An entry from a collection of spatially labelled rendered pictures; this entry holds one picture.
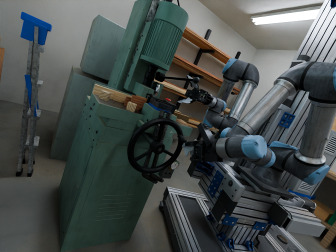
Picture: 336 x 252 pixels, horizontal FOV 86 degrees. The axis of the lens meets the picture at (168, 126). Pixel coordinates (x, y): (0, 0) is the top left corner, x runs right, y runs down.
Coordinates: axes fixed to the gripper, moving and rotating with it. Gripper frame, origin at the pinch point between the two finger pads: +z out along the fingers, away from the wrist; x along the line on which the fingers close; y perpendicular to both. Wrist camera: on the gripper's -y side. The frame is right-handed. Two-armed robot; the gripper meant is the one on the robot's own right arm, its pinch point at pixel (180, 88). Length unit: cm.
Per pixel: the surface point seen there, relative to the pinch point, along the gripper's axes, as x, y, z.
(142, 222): 108, -21, -27
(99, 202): 76, -6, 21
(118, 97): 17.1, -16.5, 26.1
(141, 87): 7.3, -14.3, 15.8
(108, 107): 21.4, -1.3, 34.0
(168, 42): -19.5, -6.2, 13.7
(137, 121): 24.4, -1.1, 17.7
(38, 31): -4, -72, 70
